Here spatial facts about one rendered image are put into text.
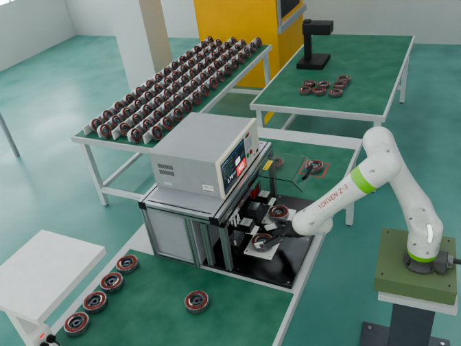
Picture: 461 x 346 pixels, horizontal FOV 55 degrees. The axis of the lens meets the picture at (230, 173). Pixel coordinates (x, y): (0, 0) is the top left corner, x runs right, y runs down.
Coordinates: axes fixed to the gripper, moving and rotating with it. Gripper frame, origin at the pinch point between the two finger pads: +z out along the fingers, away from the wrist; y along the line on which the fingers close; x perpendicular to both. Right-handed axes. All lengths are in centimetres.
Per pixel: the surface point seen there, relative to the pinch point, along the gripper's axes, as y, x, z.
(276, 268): 11.5, 11.9, -6.2
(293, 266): 7.6, 15.6, -12.7
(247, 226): 2.8, -9.6, 1.3
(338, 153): -99, 15, -7
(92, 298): 58, -26, 60
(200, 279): 28.9, -2.6, 23.6
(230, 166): -1.0, -41.1, -8.1
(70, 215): -54, -33, 231
